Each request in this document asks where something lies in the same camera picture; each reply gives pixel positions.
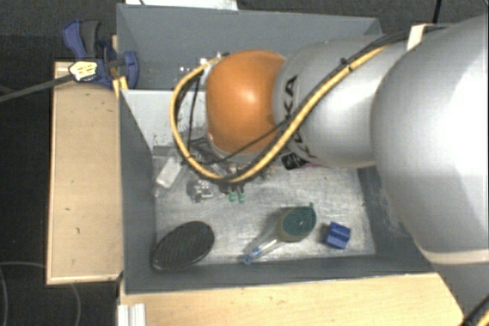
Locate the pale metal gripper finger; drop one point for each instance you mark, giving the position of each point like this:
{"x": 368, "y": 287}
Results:
{"x": 168, "y": 173}
{"x": 199, "y": 190}

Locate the grey metal bin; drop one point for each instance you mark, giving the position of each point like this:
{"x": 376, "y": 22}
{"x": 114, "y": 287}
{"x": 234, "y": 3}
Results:
{"x": 237, "y": 202}

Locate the black oval disc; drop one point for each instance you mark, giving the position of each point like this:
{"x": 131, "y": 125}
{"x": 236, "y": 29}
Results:
{"x": 183, "y": 245}

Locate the pale wood board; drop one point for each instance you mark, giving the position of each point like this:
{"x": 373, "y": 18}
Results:
{"x": 86, "y": 179}

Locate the blue block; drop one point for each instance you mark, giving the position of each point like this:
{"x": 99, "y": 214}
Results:
{"x": 337, "y": 235}

